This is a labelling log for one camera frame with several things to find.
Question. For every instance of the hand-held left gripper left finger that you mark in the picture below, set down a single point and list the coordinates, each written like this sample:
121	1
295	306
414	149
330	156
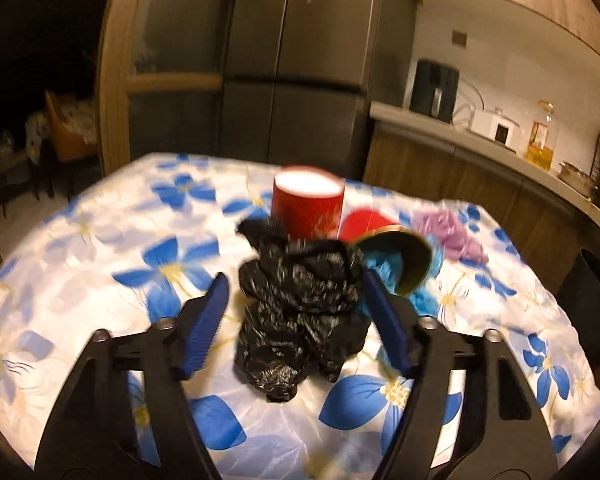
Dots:
202	320

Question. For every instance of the beige kitchen countertop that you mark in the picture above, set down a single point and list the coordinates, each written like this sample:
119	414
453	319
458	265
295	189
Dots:
480	145

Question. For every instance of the red paper cup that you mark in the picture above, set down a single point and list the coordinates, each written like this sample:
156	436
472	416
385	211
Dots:
305	215

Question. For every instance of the white rice cooker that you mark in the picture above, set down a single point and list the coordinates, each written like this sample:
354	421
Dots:
495	130

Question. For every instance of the wooden glass door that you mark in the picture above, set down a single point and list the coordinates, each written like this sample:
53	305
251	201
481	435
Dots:
170	60

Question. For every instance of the purple plastic bag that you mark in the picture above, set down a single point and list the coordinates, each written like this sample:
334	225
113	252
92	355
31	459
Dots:
450	237

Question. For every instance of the cooking oil bottle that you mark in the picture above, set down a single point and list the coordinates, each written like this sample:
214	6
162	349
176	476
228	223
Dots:
540	150

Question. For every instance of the black plastic bin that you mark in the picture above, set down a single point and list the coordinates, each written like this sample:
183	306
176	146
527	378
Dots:
592	300

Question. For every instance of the grey refrigerator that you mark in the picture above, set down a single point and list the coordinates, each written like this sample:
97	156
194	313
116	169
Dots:
305	60

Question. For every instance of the black air fryer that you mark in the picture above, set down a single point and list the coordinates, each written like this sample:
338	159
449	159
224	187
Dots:
432	90

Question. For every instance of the black plastic bag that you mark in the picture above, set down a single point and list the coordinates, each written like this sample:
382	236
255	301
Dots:
295	310

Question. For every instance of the steel bowl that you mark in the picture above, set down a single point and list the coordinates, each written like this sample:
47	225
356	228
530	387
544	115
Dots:
577	180

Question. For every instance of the wooden lower cabinets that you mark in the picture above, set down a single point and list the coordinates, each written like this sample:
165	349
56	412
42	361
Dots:
430	170

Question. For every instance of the red tipped-over cup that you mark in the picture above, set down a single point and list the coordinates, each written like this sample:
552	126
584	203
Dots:
417	265

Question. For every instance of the dark wall outlet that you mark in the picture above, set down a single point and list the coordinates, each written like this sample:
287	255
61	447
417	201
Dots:
460	38

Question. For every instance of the blue floral tablecloth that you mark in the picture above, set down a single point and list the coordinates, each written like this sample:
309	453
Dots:
105	240

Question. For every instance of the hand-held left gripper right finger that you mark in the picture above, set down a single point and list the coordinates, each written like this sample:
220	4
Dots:
387	325

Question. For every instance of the orange chair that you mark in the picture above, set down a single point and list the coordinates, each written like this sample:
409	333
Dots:
70	135

